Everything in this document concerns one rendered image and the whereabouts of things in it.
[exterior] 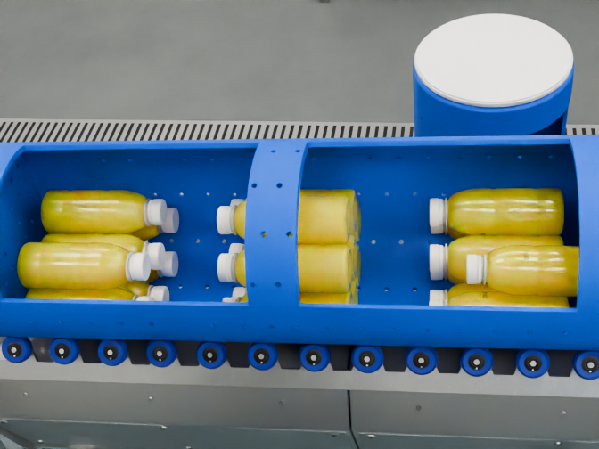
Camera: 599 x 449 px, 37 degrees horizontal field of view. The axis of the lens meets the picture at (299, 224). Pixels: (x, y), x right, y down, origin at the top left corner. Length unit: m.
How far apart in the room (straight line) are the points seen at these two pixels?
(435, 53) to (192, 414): 0.77
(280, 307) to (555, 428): 0.45
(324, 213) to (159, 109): 2.28
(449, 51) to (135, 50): 2.27
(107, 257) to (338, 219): 0.32
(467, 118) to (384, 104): 1.70
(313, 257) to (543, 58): 0.67
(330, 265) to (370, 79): 2.25
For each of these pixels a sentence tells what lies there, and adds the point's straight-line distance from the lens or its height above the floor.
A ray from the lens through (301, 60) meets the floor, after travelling 3.54.
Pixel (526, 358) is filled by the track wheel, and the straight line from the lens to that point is 1.27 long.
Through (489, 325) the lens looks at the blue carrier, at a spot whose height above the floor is 1.09.
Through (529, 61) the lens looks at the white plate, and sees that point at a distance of 1.67.
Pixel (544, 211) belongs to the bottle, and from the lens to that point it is 1.25.
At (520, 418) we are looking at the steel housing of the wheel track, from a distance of 1.35.
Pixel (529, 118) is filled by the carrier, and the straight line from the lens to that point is 1.60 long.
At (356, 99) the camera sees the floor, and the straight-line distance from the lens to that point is 3.31.
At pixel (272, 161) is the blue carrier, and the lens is 1.17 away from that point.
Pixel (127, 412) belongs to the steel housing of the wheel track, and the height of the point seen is 0.85.
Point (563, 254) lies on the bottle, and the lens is 1.19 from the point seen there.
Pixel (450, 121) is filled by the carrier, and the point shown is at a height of 0.98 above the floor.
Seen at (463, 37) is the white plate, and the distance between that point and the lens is 1.73.
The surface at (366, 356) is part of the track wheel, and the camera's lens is 1.27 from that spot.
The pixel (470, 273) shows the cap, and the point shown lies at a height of 1.10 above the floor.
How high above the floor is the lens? 1.99
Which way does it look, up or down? 44 degrees down
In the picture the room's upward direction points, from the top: 9 degrees counter-clockwise
